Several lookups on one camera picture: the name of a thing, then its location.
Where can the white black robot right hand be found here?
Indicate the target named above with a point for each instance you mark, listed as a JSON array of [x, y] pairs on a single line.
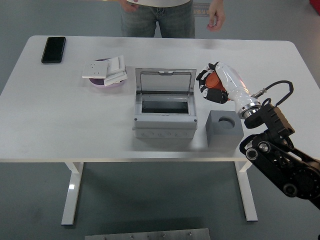
[[235, 85]]

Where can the person's left hand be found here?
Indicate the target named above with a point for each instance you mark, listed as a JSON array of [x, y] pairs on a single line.
[[216, 15]]

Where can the person's right hand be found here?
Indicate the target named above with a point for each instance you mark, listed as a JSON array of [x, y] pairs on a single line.
[[128, 5]]

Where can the orange cylindrical battery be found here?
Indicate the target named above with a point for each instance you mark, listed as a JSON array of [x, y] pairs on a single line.
[[212, 81]]

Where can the transparent hinged box lid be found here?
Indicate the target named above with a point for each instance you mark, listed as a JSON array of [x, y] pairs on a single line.
[[165, 80]]

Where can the grey box cover frame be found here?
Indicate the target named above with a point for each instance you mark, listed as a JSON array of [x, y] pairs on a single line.
[[165, 117]]

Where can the grey plastic junction box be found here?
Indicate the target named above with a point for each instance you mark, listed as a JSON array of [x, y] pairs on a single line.
[[165, 131]]

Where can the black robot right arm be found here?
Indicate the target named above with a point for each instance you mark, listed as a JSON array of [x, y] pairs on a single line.
[[270, 120]]

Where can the brown floor sign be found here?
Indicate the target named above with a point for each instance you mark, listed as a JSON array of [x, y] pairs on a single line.
[[200, 11]]

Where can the person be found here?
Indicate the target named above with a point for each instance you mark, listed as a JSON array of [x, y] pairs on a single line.
[[157, 20]]

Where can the grey block with round hole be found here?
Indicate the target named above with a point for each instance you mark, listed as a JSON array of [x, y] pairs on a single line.
[[220, 135]]

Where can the purple shallow bowl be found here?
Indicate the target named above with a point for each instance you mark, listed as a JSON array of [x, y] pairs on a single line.
[[100, 85]]

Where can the black smartphone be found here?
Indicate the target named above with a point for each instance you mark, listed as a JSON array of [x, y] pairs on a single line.
[[53, 50]]

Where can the red object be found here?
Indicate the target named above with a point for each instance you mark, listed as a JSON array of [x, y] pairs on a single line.
[[315, 3]]

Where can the white table leg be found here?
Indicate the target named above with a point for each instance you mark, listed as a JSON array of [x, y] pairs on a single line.
[[71, 195], [248, 200]]

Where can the grey metal plate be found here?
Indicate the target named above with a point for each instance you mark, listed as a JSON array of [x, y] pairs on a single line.
[[147, 235]]

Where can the white wall switch panel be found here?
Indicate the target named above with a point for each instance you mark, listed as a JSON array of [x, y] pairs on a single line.
[[115, 79], [116, 63]]

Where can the white wall socket panel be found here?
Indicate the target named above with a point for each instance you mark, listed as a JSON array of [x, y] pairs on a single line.
[[95, 70]]

